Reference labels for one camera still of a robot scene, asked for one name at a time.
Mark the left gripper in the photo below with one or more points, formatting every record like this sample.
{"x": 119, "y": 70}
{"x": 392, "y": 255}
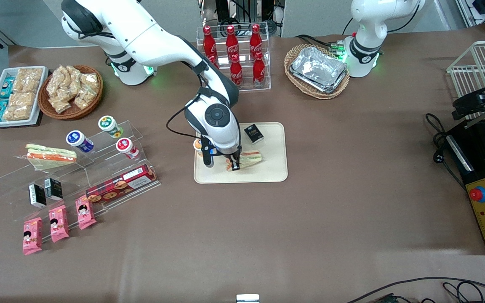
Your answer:
{"x": 474, "y": 101}

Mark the triangle sandwich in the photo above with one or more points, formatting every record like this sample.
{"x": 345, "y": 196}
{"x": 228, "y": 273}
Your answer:
{"x": 251, "y": 159}
{"x": 51, "y": 156}

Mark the black sealing machine yellow panel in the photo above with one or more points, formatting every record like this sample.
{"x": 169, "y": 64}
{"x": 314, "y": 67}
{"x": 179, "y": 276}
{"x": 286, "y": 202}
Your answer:
{"x": 476, "y": 168}

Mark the orange cap yogurt bottle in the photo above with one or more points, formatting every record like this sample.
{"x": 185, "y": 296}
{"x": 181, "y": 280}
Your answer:
{"x": 197, "y": 145}

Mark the brown table cover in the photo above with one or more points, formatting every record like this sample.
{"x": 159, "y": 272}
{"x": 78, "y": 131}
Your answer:
{"x": 352, "y": 189}

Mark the small black drink carton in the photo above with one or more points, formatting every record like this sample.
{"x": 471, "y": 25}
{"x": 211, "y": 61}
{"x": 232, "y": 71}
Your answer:
{"x": 37, "y": 195}
{"x": 254, "y": 134}
{"x": 53, "y": 189}

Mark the white rectangular snack tray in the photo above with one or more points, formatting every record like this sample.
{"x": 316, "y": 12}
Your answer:
{"x": 41, "y": 90}

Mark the clear rice cracker pack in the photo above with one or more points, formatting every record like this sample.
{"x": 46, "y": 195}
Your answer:
{"x": 29, "y": 79}
{"x": 21, "y": 105}

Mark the black equipment rack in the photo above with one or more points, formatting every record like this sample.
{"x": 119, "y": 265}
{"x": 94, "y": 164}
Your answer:
{"x": 223, "y": 8}

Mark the clear bag of fried snacks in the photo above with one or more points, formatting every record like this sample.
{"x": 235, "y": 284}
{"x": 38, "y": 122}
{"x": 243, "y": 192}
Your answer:
{"x": 73, "y": 78}
{"x": 59, "y": 104}
{"x": 57, "y": 80}
{"x": 87, "y": 86}

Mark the beige plastic serving tray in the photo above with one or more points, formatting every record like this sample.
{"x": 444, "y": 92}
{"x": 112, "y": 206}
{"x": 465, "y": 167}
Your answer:
{"x": 267, "y": 173}

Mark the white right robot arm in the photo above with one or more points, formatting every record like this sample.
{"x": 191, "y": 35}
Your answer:
{"x": 150, "y": 33}

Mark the red emergency stop button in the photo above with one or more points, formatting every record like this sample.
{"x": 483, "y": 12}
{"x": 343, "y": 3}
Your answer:
{"x": 477, "y": 194}

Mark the blue cap yogurt bottle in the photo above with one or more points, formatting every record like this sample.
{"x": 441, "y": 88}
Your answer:
{"x": 78, "y": 140}

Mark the red cap yogurt bottle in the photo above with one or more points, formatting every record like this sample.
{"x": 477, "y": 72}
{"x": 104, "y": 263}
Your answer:
{"x": 125, "y": 146}

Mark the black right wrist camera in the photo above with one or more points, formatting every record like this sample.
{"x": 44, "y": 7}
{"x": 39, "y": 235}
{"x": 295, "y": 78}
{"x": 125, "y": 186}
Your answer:
{"x": 208, "y": 145}

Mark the aluminium foil tray stack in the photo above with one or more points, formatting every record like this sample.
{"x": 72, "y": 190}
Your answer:
{"x": 318, "y": 67}

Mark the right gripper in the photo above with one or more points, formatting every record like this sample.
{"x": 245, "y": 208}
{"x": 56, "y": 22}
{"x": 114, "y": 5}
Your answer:
{"x": 234, "y": 159}

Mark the teal snack pack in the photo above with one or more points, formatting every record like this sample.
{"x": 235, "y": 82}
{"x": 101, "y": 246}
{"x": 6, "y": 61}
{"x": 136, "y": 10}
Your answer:
{"x": 6, "y": 86}
{"x": 0, "y": 109}

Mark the pink snack packet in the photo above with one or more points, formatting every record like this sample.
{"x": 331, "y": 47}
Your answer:
{"x": 85, "y": 212}
{"x": 58, "y": 223}
{"x": 32, "y": 235}

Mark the light wicker basket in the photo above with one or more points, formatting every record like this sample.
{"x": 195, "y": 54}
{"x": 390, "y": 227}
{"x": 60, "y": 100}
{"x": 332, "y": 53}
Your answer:
{"x": 318, "y": 95}

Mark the red plaid cookie box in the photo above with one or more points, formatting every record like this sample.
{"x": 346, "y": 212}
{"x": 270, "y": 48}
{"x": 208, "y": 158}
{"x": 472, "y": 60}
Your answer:
{"x": 118, "y": 185}

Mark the dark brown wicker basket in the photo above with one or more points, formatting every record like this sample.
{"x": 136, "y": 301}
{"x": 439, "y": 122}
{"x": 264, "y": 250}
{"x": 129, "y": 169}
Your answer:
{"x": 72, "y": 114}

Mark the clear acrylic bottle rack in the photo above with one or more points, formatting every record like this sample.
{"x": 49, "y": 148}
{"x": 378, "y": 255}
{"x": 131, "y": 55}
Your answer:
{"x": 249, "y": 89}

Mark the red cola bottle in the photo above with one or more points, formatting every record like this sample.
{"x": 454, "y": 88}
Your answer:
{"x": 209, "y": 40}
{"x": 236, "y": 73}
{"x": 231, "y": 41}
{"x": 255, "y": 40}
{"x": 215, "y": 61}
{"x": 259, "y": 72}

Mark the green cap yogurt bottle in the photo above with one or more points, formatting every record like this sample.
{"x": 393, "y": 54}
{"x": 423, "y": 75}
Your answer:
{"x": 108, "y": 125}

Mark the clear acrylic stepped shelf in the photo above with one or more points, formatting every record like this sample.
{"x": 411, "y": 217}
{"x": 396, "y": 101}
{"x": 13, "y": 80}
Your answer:
{"x": 99, "y": 162}

